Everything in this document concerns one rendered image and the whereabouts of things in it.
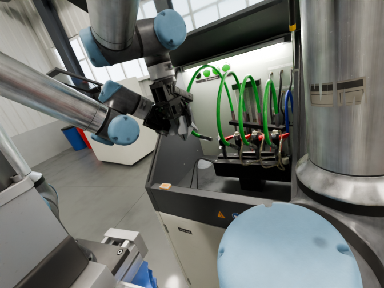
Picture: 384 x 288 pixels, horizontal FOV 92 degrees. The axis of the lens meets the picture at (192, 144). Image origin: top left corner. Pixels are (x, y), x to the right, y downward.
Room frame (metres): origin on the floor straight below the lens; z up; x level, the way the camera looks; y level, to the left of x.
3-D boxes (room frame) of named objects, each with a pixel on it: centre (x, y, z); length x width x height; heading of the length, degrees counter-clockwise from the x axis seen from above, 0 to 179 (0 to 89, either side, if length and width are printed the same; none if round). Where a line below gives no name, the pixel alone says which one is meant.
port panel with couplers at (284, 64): (0.90, -0.49, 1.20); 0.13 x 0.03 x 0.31; 53
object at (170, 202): (0.64, 0.00, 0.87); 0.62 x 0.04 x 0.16; 53
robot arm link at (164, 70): (0.61, 0.03, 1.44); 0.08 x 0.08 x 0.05
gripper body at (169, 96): (0.60, 0.03, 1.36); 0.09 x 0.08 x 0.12; 143
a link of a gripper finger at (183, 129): (0.60, 0.02, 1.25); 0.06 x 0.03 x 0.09; 143
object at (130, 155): (3.93, 1.51, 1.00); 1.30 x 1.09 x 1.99; 49
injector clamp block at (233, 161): (0.76, -0.24, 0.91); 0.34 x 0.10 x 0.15; 53
